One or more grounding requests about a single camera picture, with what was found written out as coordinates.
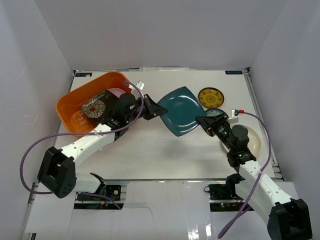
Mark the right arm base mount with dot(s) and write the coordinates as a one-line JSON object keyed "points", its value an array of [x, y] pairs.
{"points": [[219, 192]]}

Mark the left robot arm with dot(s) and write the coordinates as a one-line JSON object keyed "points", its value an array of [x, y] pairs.
{"points": [[112, 114]]}

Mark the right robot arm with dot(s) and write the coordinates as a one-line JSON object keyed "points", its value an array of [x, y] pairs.
{"points": [[286, 218]]}

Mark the right blue table label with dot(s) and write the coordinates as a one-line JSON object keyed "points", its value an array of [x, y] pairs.
{"points": [[233, 72]]}

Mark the teal square plate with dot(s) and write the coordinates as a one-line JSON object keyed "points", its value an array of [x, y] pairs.
{"points": [[182, 109]]}

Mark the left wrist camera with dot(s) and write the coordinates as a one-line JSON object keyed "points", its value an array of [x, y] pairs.
{"points": [[136, 92]]}

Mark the blue table label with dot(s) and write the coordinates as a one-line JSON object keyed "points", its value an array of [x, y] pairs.
{"points": [[233, 72], [83, 74]]}

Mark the white paper sheet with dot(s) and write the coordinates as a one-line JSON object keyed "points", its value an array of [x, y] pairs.
{"points": [[161, 69]]}

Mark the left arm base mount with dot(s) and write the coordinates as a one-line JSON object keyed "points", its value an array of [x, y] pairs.
{"points": [[111, 191]]}

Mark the blue white round plate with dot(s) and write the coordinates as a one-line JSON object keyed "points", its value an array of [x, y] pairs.
{"points": [[215, 113]]}

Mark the black floral square plate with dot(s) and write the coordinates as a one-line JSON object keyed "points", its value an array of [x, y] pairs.
{"points": [[100, 106]]}

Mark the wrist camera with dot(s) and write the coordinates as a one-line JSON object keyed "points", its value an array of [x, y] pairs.
{"points": [[235, 114], [136, 92]]}

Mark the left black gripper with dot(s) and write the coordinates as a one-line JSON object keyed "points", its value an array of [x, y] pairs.
{"points": [[149, 108]]}

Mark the left blue table label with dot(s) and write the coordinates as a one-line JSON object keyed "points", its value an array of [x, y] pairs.
{"points": [[83, 74]]}

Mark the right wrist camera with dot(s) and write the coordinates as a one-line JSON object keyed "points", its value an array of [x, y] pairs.
{"points": [[235, 114]]}

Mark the yellow patterned round plate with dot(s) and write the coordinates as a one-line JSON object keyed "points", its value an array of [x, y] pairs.
{"points": [[210, 97]]}

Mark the pink round plate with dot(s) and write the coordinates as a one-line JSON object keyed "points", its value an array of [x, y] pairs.
{"points": [[116, 91]]}

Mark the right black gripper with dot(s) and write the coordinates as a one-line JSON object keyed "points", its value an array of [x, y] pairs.
{"points": [[208, 122]]}

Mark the orange plastic bin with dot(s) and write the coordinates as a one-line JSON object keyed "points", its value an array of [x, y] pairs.
{"points": [[68, 106]]}

